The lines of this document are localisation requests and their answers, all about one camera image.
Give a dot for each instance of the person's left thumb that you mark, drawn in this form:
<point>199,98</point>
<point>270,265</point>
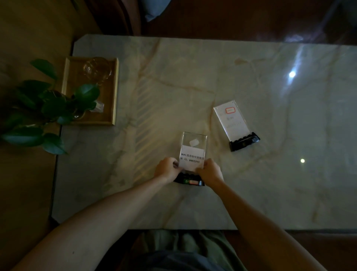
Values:
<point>178,171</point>

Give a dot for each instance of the dark wooden chair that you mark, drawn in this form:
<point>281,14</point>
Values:
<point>111,15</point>

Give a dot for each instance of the person's left forearm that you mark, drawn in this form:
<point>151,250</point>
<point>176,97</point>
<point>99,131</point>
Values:
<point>92,226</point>

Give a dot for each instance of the person's right forearm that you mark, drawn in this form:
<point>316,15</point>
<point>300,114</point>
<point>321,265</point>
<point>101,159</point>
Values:
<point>259,226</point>

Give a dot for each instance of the small clear wrapped packet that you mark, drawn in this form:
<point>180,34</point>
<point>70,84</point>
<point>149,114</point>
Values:
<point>97,107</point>

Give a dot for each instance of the clear glass cup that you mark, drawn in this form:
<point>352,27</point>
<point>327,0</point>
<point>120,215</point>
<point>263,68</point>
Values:
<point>97,69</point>

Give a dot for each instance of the blue cushion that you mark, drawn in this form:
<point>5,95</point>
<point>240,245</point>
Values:
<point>154,8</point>

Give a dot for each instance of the person's left hand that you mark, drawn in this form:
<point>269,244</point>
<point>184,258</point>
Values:
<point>165,169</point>

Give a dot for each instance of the person's right thumb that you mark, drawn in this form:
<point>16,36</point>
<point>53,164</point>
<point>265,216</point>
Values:
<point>198,172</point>

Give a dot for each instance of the acrylic sign holder red mark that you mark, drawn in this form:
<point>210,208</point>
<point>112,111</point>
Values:
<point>235,124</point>

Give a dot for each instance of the person's right hand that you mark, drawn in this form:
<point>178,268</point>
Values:
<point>212,173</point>

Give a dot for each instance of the green leafy plant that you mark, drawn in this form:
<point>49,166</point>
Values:
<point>41,106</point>

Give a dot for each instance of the wooden tray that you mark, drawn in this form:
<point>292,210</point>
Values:
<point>90,90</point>

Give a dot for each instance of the clear acrylic sign holder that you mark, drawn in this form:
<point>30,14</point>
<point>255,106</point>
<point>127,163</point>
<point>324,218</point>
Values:
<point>192,156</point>

